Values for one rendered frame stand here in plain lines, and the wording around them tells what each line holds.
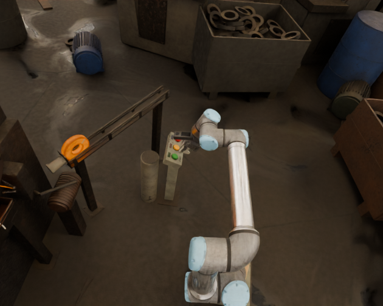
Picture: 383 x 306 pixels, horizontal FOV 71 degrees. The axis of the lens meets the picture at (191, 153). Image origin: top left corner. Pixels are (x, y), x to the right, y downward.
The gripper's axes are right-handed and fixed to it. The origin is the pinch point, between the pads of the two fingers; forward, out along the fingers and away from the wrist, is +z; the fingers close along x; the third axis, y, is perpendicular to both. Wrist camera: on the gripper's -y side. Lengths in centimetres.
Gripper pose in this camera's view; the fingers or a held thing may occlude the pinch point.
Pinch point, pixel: (179, 150)
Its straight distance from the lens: 163.3
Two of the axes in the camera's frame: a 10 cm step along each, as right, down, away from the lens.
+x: 0.9, -7.7, 6.4
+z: -4.6, 5.3, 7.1
